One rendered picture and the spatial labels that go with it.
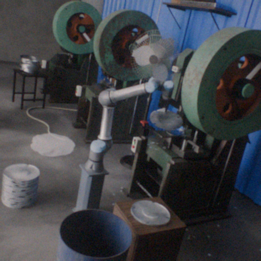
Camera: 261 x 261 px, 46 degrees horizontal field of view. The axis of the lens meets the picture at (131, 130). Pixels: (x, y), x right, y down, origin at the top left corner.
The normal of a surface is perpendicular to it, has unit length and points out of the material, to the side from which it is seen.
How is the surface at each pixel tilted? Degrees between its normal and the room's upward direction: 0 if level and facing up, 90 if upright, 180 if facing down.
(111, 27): 90
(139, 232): 0
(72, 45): 90
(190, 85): 94
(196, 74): 83
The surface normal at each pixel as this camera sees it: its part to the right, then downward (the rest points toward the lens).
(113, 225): -0.50, 0.16
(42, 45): 0.46, 0.39
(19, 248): 0.19, -0.92
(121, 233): -0.78, 0.02
